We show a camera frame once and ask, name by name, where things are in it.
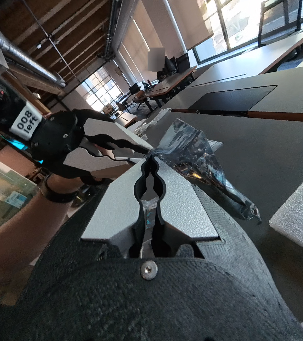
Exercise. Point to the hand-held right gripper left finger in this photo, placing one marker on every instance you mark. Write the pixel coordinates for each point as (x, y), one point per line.
(115, 210)

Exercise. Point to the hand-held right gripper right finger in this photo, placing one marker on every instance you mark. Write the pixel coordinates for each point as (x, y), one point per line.
(186, 210)

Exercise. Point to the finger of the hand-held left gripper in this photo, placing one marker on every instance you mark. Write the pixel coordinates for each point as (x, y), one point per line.
(93, 162)
(106, 128)

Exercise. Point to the dark parts bag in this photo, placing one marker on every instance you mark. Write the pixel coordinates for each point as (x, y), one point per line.
(199, 160)

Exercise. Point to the person's left forearm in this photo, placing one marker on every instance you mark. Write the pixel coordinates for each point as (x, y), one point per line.
(18, 245)

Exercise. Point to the dark grey desk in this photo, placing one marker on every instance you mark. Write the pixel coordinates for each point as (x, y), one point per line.
(301, 90)
(279, 149)

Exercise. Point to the light grey desk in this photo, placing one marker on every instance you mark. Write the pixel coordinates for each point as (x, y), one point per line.
(252, 61)

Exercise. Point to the person's left hand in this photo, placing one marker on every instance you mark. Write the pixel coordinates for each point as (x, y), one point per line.
(69, 182)

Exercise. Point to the black wristwatch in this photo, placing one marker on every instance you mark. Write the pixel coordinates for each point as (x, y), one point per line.
(56, 195)

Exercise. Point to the white foam tray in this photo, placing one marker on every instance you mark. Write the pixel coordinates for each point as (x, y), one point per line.
(301, 214)

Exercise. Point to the black office chair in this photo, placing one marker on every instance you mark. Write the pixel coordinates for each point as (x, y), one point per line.
(279, 21)

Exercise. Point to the silver duct pipe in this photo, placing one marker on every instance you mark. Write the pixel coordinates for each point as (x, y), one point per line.
(18, 56)

